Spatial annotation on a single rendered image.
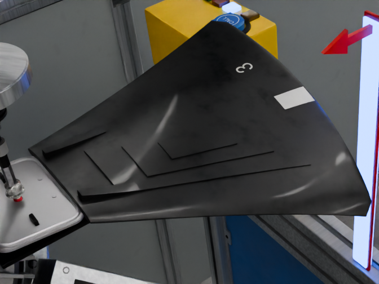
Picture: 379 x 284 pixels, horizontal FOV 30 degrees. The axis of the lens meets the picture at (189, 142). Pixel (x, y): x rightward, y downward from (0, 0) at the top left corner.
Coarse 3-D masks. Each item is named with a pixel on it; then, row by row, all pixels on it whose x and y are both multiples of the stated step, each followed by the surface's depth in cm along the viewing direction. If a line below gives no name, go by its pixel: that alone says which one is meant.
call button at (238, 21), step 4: (228, 12) 88; (220, 16) 88; (224, 16) 88; (228, 16) 88; (232, 16) 88; (236, 16) 87; (240, 16) 87; (212, 20) 87; (216, 20) 87; (220, 20) 87; (224, 20) 87; (228, 20) 87; (232, 20) 87; (236, 20) 87; (240, 20) 87; (232, 24) 86; (236, 24) 86; (240, 24) 86; (244, 24) 87; (240, 28) 86
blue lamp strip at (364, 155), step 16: (368, 48) 65; (368, 64) 66; (368, 80) 67; (368, 96) 68; (368, 112) 69; (368, 128) 70; (368, 144) 71; (368, 160) 72; (368, 176) 73; (368, 224) 77; (368, 240) 79
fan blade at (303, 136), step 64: (192, 64) 61; (64, 128) 56; (128, 128) 55; (192, 128) 55; (256, 128) 56; (320, 128) 58; (128, 192) 49; (192, 192) 50; (256, 192) 52; (320, 192) 53
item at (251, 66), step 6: (240, 60) 62; (246, 60) 62; (252, 60) 62; (228, 66) 61; (234, 66) 61; (240, 66) 61; (246, 66) 61; (252, 66) 61; (258, 66) 61; (234, 72) 60; (240, 72) 60; (246, 72) 61; (252, 72) 61; (240, 78) 60
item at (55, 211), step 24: (0, 168) 52; (24, 168) 53; (0, 192) 50; (24, 192) 50; (48, 192) 50; (0, 216) 48; (24, 216) 48; (48, 216) 48; (72, 216) 48; (0, 240) 46; (24, 240) 46
